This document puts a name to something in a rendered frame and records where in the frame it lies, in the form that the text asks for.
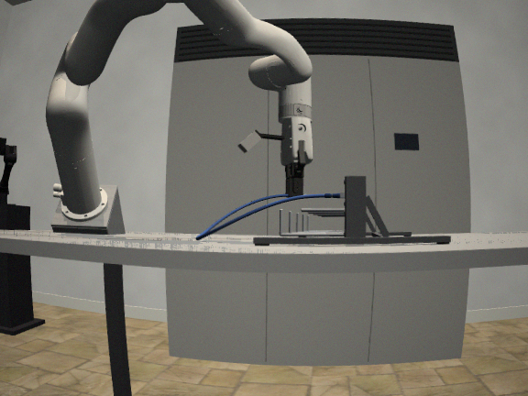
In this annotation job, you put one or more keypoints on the dark blue patch cord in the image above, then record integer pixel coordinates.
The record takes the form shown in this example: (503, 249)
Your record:
(205, 234)

